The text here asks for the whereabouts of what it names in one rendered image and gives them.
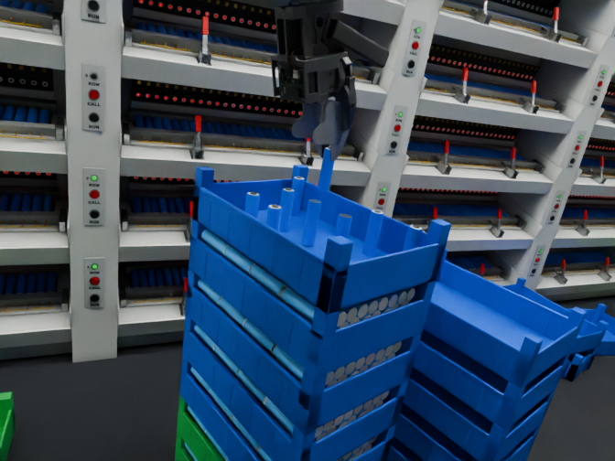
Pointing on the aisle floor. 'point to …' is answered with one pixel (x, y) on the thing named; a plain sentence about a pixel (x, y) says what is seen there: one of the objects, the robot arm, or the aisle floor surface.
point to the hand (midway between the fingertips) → (331, 149)
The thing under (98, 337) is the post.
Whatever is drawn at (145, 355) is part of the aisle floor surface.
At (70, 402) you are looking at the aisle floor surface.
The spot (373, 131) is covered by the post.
